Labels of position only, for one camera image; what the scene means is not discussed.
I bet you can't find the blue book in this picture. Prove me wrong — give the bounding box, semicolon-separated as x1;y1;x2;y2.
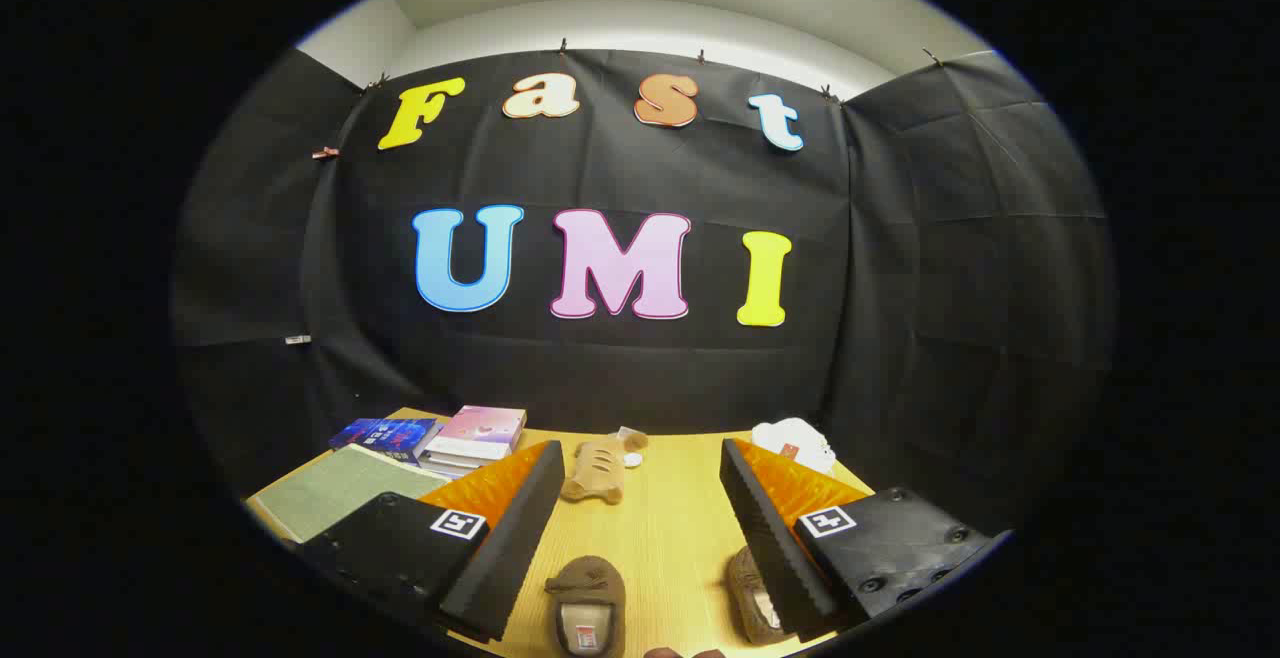
329;418;444;466

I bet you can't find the brown fuzzy shoe with bow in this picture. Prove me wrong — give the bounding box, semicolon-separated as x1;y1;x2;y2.
725;545;801;647
543;555;628;658

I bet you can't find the white plush toy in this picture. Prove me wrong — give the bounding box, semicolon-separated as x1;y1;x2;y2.
752;418;837;476

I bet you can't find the green fabric storage box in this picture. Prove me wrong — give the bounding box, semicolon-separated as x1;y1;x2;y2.
247;443;451;545

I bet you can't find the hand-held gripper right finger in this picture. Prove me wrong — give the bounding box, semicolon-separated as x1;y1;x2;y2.
718;438;1013;644

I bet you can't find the pink book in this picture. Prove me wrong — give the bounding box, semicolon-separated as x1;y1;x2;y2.
425;405;528;461

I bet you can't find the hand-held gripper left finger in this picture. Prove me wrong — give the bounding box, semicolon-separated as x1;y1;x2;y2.
298;440;567;644

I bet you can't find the brown plush toy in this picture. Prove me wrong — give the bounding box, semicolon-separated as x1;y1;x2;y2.
560;427;649;506

